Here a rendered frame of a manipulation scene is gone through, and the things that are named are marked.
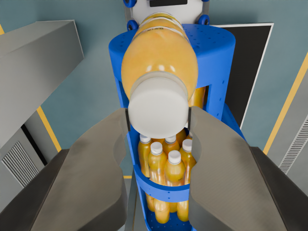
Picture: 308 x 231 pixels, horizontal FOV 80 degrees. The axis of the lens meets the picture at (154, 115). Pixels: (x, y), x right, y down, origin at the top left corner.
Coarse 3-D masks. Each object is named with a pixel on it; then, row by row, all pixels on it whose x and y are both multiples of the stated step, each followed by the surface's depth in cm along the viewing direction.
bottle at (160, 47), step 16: (160, 16) 22; (144, 32) 16; (160, 32) 15; (176, 32) 16; (128, 48) 16; (144, 48) 14; (160, 48) 13; (176, 48) 14; (192, 48) 17; (128, 64) 14; (144, 64) 13; (160, 64) 13; (176, 64) 13; (192, 64) 14; (128, 80) 14; (144, 80) 12; (176, 80) 12; (192, 80) 14; (128, 96) 15
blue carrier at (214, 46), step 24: (192, 24) 51; (120, 48) 38; (216, 48) 34; (120, 72) 38; (216, 72) 36; (120, 96) 48; (216, 96) 39; (144, 192) 88; (168, 192) 56; (144, 216) 87
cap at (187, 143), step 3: (183, 141) 62; (186, 141) 62; (189, 141) 62; (183, 144) 61; (186, 144) 61; (189, 144) 61; (183, 147) 61; (186, 147) 60; (189, 147) 60; (189, 150) 61
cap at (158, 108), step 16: (160, 80) 11; (144, 96) 11; (160, 96) 11; (176, 96) 11; (128, 112) 11; (144, 112) 11; (160, 112) 11; (176, 112) 11; (144, 128) 12; (160, 128) 12; (176, 128) 12
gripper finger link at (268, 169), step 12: (264, 156) 8; (264, 168) 7; (276, 168) 7; (264, 180) 7; (276, 180) 7; (288, 180) 7; (276, 192) 6; (288, 192) 6; (300, 192) 6; (276, 204) 6; (288, 204) 6; (300, 204) 6; (288, 216) 5; (300, 216) 5; (288, 228) 5; (300, 228) 5
